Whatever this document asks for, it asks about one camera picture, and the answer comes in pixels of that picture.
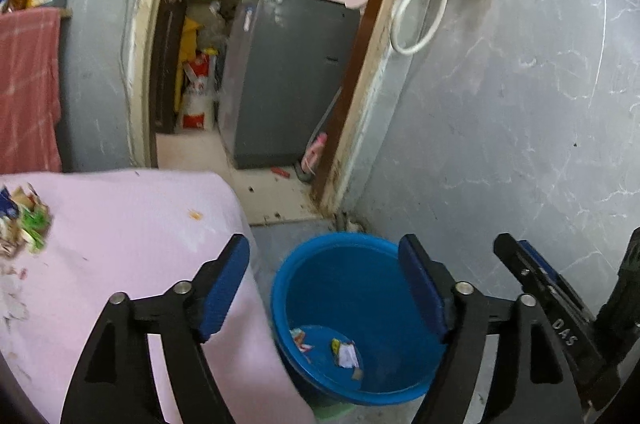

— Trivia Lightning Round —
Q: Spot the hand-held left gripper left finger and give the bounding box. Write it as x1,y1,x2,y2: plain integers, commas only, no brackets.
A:
60,233,251,424

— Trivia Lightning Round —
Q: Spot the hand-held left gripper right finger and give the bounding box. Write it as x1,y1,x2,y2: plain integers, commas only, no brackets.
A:
398,233,586,424

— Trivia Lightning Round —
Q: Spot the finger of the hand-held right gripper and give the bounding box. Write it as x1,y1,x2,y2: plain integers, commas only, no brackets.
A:
493,233,597,322
517,240,568,289

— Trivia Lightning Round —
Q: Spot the blue plastic bucket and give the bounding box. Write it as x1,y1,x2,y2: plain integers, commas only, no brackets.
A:
271,232,448,407

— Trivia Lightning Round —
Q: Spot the white yellow wrapper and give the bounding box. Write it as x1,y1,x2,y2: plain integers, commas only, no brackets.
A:
330,338,359,370

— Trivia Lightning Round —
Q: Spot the pile of wrappers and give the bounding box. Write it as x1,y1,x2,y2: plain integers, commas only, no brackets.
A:
0,184,53,257

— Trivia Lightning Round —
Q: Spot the pink blanket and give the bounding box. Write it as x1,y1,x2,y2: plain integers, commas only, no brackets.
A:
0,169,316,424

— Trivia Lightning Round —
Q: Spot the pink cleaning brush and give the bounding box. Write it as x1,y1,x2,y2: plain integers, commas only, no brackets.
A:
300,131,329,177

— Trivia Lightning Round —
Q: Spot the red white sack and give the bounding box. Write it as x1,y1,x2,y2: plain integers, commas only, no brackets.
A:
181,51,221,131

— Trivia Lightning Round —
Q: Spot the grey washing machine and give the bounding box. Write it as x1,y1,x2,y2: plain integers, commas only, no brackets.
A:
218,0,362,170

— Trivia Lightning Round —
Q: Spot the dark brown door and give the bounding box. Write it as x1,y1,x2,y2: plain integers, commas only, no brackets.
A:
150,0,221,135

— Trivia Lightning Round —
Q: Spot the yellow plastic bag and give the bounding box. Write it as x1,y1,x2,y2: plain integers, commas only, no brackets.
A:
177,18,202,115

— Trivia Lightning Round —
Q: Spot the red checked cloth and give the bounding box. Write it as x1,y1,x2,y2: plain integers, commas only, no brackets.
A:
0,7,63,175

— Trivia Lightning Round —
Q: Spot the worn wooden door frame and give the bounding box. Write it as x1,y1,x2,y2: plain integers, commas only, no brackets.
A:
120,0,426,217

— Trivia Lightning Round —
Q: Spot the white hose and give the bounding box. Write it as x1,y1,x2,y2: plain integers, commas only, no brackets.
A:
390,0,458,56

